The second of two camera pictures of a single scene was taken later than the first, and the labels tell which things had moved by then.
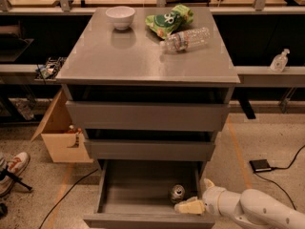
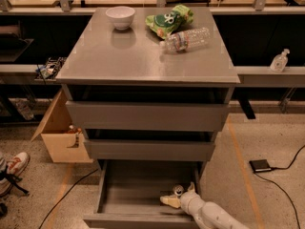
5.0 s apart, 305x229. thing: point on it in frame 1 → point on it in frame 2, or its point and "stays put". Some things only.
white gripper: [211, 200] → [188, 198]
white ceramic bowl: [121, 16] stays put
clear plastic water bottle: [186, 40] stays put
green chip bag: [164, 23] stays put
